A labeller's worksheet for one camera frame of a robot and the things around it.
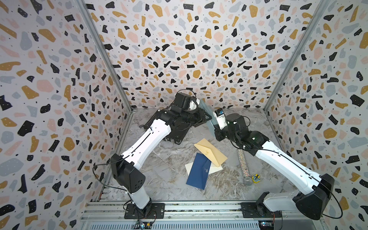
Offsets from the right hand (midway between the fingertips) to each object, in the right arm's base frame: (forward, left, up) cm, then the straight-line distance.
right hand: (215, 125), depth 75 cm
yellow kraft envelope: (-2, +1, -24) cm, 25 cm away
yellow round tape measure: (-17, -25, -28) cm, 41 cm away
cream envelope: (-11, -1, -29) cm, 30 cm away
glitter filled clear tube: (-19, -20, -25) cm, 37 cm away
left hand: (0, +2, +6) cm, 6 cm away
